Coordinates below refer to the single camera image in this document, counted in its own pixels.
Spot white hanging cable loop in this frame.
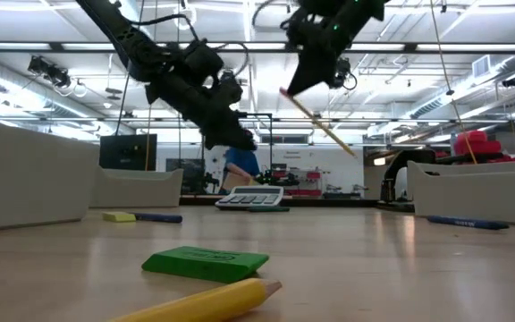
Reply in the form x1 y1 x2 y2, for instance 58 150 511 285
173 4 198 32

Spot white air vent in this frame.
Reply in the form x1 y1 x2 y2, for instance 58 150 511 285
471 54 492 80

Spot black overhead camera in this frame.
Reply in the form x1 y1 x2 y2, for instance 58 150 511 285
328 56 358 90

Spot dark green crayon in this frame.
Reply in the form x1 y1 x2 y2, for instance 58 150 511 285
247 205 291 213

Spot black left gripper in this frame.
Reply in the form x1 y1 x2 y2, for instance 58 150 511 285
127 42 258 151

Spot round black ceiling fixture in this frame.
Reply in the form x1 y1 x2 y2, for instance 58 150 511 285
219 69 237 89

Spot person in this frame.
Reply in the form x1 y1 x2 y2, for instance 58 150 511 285
218 129 262 195

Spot grey plastic bin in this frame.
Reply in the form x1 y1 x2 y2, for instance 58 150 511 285
407 154 515 226
0 116 101 233
89 165 185 209

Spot black left camera cable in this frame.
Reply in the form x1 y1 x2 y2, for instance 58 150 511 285
212 41 250 80

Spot black aluminium table frame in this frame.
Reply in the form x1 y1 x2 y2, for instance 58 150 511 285
179 194 380 208

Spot blue crayon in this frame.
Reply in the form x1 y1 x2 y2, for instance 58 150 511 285
131 212 183 225
426 215 511 232

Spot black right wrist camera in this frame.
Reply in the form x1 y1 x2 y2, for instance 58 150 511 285
283 8 312 46

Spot white desk calculator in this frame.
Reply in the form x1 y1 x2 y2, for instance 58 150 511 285
214 185 284 211

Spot yellow eraser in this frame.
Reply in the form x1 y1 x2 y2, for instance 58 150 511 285
102 211 138 224

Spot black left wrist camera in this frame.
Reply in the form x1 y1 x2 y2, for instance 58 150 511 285
182 38 225 81

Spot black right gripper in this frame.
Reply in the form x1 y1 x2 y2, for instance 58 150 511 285
286 8 361 97

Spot black hanging cable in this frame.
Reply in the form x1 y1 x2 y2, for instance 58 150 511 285
114 73 130 136

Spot green eraser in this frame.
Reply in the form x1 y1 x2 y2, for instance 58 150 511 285
140 245 270 284

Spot black monitor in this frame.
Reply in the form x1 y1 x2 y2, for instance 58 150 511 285
98 133 158 172

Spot yellow hanging cable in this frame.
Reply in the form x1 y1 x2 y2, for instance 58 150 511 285
143 0 159 173
429 0 479 165

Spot yellow pencil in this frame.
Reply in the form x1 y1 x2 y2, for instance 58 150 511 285
278 87 358 158
105 277 283 322

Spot red plastic crates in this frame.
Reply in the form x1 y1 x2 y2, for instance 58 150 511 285
452 130 515 165

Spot black mounted camera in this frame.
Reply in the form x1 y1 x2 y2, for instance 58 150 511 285
27 55 73 89

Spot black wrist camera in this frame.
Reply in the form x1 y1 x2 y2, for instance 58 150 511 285
283 8 312 46
182 38 225 81

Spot shelf with red boxes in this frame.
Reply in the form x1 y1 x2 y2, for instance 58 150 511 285
273 167 361 200

